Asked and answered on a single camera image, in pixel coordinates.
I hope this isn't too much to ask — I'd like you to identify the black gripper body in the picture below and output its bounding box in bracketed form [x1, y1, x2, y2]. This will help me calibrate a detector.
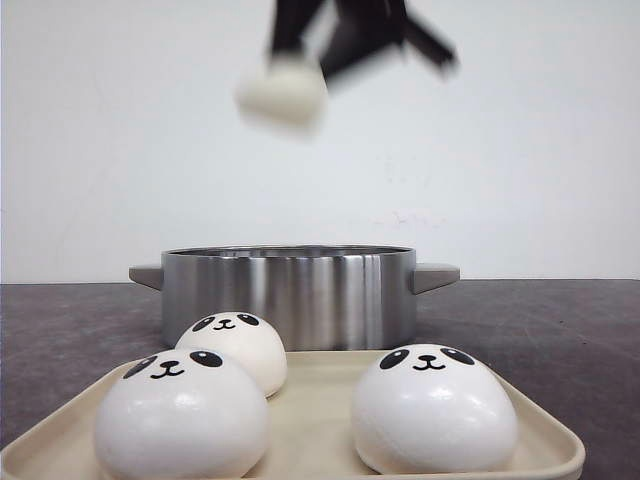
[320, 1, 458, 80]

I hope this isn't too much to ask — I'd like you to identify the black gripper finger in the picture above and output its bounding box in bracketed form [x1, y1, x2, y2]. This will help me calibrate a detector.
[270, 0, 324, 62]

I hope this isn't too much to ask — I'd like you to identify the white panda bun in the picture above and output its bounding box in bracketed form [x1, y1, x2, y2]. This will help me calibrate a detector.
[234, 56, 328, 135]
[175, 311, 288, 397]
[94, 348, 269, 479]
[351, 344, 519, 474]

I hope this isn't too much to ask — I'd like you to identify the stainless steel steamer pot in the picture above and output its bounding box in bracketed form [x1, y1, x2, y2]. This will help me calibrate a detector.
[129, 245, 460, 351]

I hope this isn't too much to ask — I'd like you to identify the cream rectangular tray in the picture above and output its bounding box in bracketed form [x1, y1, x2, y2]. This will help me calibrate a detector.
[1, 351, 586, 479]

